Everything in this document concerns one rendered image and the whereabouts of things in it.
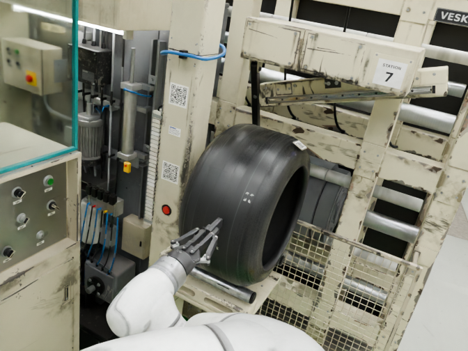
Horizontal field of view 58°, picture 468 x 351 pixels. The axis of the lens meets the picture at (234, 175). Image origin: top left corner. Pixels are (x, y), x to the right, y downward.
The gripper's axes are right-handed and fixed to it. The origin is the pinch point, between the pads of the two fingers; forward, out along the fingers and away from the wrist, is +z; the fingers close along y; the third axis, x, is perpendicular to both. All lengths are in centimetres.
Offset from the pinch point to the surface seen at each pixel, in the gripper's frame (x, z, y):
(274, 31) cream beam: -45, 56, 13
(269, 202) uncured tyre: -6.2, 13.2, -11.0
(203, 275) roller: 33.5, 11.4, 8.7
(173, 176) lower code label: 5.2, 22.8, 30.9
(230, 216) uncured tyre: -1.6, 5.4, -2.2
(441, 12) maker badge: -56, 89, -37
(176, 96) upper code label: -24.1, 26.9, 33.0
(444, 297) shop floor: 152, 198, -98
